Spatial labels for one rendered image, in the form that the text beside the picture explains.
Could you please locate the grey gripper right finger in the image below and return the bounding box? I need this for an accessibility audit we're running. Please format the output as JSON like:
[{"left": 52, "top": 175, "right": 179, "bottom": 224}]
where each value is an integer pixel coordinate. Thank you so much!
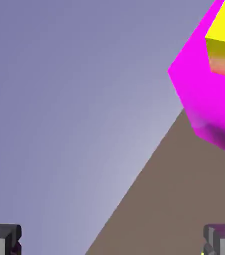
[{"left": 202, "top": 223, "right": 225, "bottom": 255}]

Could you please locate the small yellow cube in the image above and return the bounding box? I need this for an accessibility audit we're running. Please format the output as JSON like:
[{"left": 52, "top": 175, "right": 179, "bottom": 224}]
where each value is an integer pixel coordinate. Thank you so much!
[{"left": 205, "top": 0, "right": 225, "bottom": 81}]

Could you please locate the large magenta box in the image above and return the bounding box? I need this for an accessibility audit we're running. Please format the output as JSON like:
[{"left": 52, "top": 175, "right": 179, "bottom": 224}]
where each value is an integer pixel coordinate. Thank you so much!
[{"left": 167, "top": 0, "right": 225, "bottom": 159}]

